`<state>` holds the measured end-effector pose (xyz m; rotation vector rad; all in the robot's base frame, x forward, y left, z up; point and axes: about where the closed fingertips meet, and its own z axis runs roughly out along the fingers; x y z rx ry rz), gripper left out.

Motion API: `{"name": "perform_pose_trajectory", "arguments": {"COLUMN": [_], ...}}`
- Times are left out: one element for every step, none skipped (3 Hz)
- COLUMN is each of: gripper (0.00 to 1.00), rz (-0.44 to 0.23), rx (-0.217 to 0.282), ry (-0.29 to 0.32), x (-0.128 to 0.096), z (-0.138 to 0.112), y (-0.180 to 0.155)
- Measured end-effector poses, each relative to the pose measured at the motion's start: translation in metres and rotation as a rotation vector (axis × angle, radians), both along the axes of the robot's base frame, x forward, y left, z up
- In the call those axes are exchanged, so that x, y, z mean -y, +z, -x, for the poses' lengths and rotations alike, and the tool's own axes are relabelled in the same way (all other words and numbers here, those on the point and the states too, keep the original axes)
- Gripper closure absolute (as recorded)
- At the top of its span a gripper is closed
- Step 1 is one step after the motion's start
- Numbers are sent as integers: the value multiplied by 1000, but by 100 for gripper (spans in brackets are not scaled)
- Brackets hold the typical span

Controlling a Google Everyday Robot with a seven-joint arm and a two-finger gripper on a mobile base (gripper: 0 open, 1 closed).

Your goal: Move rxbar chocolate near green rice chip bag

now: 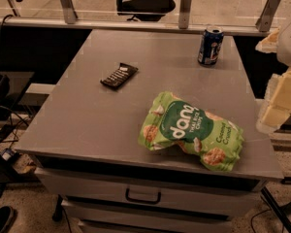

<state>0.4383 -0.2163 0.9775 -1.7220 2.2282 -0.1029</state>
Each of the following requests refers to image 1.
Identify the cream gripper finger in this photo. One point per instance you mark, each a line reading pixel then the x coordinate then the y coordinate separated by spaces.
pixel 268 44
pixel 276 108

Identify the black rxbar chocolate bar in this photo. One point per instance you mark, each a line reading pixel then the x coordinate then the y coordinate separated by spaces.
pixel 120 76

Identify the green rice chip bag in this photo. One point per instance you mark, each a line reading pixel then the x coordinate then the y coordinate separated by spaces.
pixel 173 122

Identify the blue soda can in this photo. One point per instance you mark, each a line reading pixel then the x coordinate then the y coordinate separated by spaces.
pixel 210 45

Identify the black office chair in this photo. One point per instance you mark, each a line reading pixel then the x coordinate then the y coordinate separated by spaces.
pixel 144 10

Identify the grey drawer cabinet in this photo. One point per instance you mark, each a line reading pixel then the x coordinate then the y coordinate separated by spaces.
pixel 84 140

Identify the black shoe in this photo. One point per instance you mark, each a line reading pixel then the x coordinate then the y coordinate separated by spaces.
pixel 6 217

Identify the black drawer handle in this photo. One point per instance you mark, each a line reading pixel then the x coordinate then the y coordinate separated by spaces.
pixel 135 196

